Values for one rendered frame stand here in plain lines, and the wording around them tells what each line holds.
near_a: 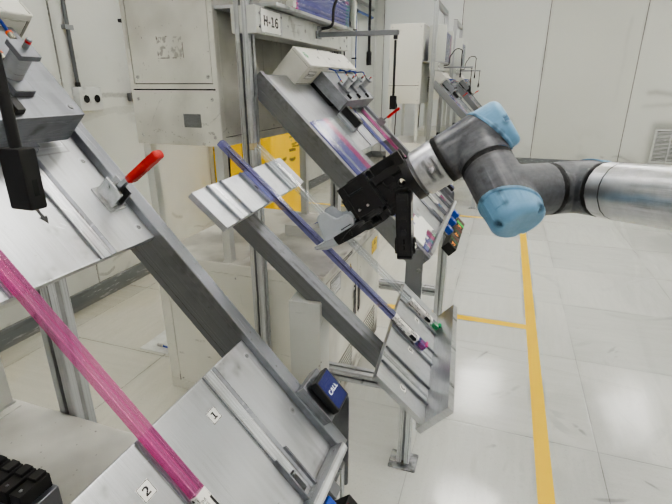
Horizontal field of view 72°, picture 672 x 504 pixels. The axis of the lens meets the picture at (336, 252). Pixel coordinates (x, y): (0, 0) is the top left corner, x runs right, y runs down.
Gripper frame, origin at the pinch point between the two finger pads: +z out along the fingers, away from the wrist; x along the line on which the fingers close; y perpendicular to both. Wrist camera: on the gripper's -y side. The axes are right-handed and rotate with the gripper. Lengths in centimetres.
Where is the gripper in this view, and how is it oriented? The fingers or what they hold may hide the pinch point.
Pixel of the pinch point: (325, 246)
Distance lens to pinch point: 81.0
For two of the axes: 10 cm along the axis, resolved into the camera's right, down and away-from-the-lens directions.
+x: -2.5, 3.3, -9.1
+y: -5.5, -8.2, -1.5
